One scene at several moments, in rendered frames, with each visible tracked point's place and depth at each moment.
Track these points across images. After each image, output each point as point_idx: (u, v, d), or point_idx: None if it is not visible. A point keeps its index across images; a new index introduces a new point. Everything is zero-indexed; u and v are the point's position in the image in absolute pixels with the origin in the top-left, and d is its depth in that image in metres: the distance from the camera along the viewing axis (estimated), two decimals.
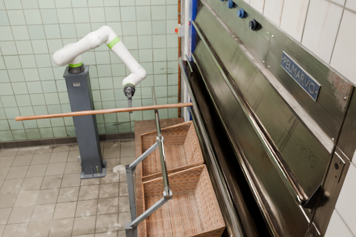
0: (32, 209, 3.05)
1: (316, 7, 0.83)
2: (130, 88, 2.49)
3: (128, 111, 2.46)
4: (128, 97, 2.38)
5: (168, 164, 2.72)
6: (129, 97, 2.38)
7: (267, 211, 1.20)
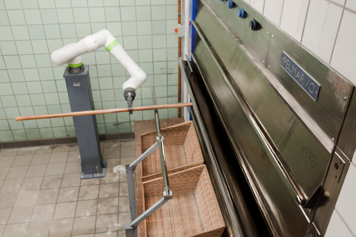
0: (32, 209, 3.05)
1: (316, 7, 0.83)
2: (130, 95, 2.41)
3: (129, 112, 2.34)
4: (130, 109, 2.31)
5: (168, 164, 2.72)
6: (130, 109, 2.31)
7: (267, 211, 1.20)
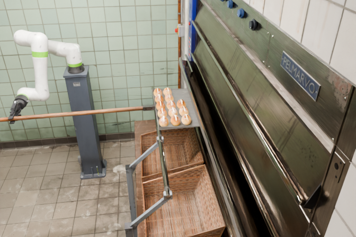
0: (32, 209, 3.05)
1: (316, 7, 0.83)
2: (15, 103, 2.30)
3: (10, 121, 2.23)
4: (9, 119, 2.20)
5: (168, 164, 2.72)
6: (10, 119, 2.21)
7: (267, 211, 1.20)
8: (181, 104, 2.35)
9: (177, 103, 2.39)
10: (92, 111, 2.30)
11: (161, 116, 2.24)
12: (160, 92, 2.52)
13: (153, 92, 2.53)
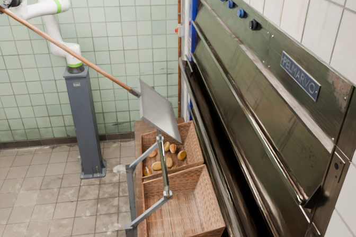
0: (32, 209, 3.05)
1: (316, 7, 0.83)
2: None
3: None
4: (1, 7, 1.83)
5: None
6: (2, 7, 1.84)
7: (267, 211, 1.20)
8: (148, 173, 2.57)
9: (143, 172, 2.60)
10: (85, 60, 2.09)
11: None
12: (176, 149, 2.84)
13: (171, 147, 2.84)
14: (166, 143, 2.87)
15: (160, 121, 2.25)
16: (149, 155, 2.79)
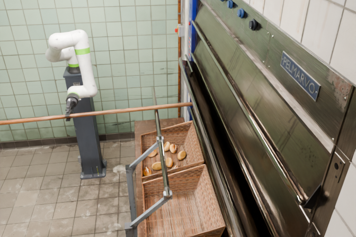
0: (32, 209, 3.05)
1: (316, 7, 0.83)
2: (70, 101, 2.36)
3: (67, 119, 2.29)
4: (66, 116, 2.26)
5: None
6: (67, 116, 2.26)
7: (267, 211, 1.20)
8: (148, 173, 2.57)
9: (143, 172, 2.60)
10: (144, 108, 2.35)
11: None
12: (176, 149, 2.84)
13: (171, 147, 2.84)
14: (166, 143, 2.87)
15: None
16: (149, 155, 2.79)
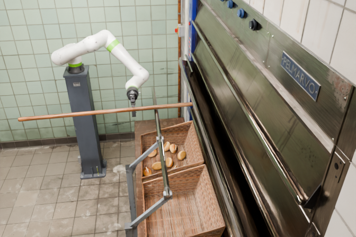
0: (32, 209, 3.05)
1: (316, 7, 0.83)
2: (133, 91, 2.41)
3: (132, 115, 2.38)
4: (132, 102, 2.30)
5: None
6: (133, 102, 2.30)
7: (267, 211, 1.20)
8: (148, 173, 2.57)
9: (143, 172, 2.60)
10: None
11: None
12: (176, 149, 2.84)
13: (171, 147, 2.84)
14: (166, 143, 2.87)
15: None
16: (149, 155, 2.79)
